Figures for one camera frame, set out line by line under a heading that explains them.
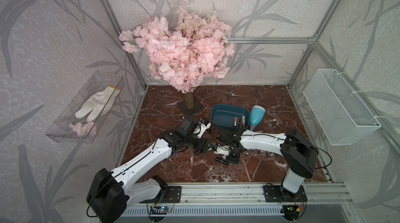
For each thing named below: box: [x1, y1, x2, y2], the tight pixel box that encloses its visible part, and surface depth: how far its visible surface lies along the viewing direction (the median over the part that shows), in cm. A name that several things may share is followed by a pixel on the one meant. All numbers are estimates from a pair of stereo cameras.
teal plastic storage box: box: [210, 103, 251, 130], surface depth 105 cm
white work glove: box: [74, 86, 121, 122], surface depth 68 cm
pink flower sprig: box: [68, 121, 98, 138], surface depth 60 cm
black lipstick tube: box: [214, 156, 229, 165], surface depth 84 cm
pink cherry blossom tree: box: [119, 0, 237, 109], surface depth 67 cm
